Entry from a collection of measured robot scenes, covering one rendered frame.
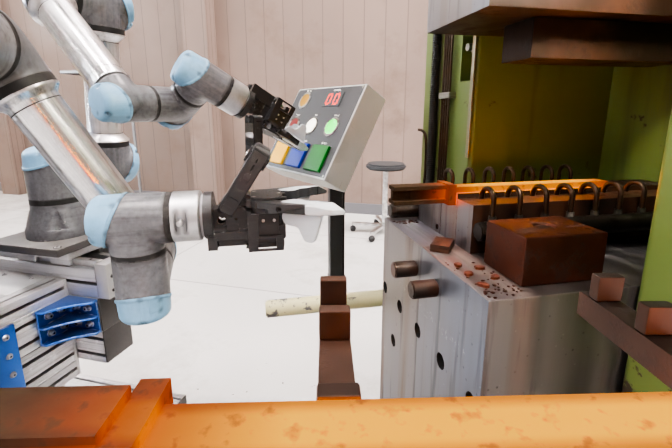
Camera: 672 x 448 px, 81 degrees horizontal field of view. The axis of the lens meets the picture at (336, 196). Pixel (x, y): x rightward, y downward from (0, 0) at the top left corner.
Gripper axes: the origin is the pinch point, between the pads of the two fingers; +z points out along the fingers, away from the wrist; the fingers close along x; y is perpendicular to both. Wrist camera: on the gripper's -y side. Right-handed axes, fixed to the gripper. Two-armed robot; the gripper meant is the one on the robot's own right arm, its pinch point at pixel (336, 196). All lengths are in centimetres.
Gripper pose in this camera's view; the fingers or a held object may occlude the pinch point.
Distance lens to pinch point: 62.2
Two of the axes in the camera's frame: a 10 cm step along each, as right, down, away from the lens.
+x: 2.0, 2.1, -9.6
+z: 9.8, -0.4, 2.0
